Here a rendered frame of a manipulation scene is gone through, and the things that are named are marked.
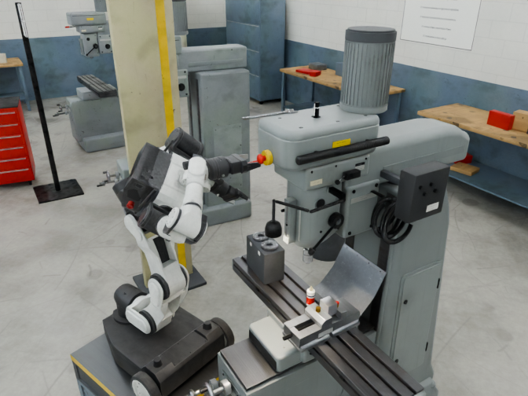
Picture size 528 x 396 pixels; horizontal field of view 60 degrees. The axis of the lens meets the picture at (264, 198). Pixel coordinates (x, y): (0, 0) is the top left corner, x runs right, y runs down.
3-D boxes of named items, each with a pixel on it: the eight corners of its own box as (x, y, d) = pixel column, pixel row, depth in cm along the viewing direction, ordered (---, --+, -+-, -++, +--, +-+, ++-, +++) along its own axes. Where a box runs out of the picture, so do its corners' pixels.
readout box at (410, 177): (410, 225, 180) (418, 177, 171) (393, 216, 187) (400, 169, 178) (444, 213, 190) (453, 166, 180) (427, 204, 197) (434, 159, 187)
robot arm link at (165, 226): (164, 237, 155) (148, 231, 175) (197, 252, 161) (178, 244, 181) (178, 207, 157) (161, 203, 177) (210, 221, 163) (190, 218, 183)
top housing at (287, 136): (287, 175, 170) (288, 134, 163) (252, 153, 190) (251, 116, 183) (380, 152, 192) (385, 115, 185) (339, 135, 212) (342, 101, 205)
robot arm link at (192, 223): (188, 177, 168) (183, 215, 154) (212, 190, 173) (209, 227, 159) (174, 195, 174) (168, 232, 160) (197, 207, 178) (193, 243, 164)
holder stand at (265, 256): (264, 285, 240) (264, 253, 231) (246, 263, 258) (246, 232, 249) (284, 279, 245) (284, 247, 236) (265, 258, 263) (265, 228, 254)
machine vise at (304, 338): (300, 353, 197) (302, 334, 193) (280, 332, 209) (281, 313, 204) (361, 324, 214) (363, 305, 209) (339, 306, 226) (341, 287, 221)
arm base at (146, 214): (132, 232, 182) (147, 215, 177) (137, 212, 192) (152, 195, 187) (165, 249, 188) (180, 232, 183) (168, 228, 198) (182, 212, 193)
